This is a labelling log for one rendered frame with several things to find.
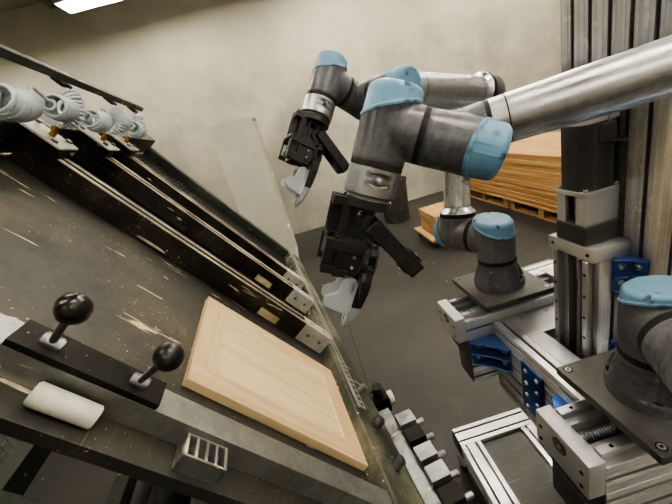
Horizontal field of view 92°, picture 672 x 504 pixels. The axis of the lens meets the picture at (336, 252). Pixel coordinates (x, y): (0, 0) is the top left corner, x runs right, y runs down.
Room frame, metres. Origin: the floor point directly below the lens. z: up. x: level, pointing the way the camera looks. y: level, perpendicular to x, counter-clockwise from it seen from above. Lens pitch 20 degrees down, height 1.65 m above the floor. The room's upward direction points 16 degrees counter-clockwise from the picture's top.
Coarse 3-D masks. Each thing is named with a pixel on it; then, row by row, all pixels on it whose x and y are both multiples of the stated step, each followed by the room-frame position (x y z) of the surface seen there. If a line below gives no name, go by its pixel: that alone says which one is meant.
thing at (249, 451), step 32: (0, 320) 0.40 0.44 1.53; (0, 352) 0.37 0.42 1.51; (32, 384) 0.37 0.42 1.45; (64, 384) 0.37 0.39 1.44; (128, 416) 0.38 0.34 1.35; (160, 416) 0.39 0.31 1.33; (192, 416) 0.41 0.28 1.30; (224, 416) 0.44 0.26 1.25; (256, 448) 0.41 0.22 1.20; (288, 448) 0.45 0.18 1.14; (288, 480) 0.41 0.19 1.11; (320, 480) 0.42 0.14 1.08; (352, 480) 0.46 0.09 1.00
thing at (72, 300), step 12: (60, 300) 0.35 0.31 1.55; (72, 300) 0.35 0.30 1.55; (84, 300) 0.36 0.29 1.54; (60, 312) 0.34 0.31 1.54; (72, 312) 0.34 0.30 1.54; (84, 312) 0.35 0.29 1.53; (60, 324) 0.37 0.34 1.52; (72, 324) 0.35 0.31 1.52; (48, 336) 0.39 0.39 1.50; (60, 336) 0.39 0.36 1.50; (60, 348) 0.39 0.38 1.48
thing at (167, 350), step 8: (160, 344) 0.37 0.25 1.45; (168, 344) 0.37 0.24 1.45; (176, 344) 0.37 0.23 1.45; (160, 352) 0.36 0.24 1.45; (168, 352) 0.36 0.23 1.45; (176, 352) 0.36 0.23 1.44; (184, 352) 0.37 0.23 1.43; (152, 360) 0.36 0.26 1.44; (160, 360) 0.35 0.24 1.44; (168, 360) 0.35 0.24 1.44; (176, 360) 0.36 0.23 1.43; (152, 368) 0.38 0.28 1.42; (160, 368) 0.35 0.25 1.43; (168, 368) 0.35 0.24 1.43; (176, 368) 0.36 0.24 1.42; (136, 376) 0.40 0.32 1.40; (144, 376) 0.39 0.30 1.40; (136, 384) 0.40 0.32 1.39; (144, 384) 0.40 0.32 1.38
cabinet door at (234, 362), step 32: (224, 320) 0.80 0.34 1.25; (192, 352) 0.61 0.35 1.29; (224, 352) 0.66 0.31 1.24; (256, 352) 0.75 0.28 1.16; (288, 352) 0.85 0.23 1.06; (192, 384) 0.51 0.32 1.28; (224, 384) 0.55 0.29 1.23; (256, 384) 0.62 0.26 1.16; (288, 384) 0.69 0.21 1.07; (320, 384) 0.79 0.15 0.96; (256, 416) 0.53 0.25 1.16; (288, 416) 0.57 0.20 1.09; (320, 416) 0.64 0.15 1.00; (320, 448) 0.54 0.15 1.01; (352, 448) 0.59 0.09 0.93
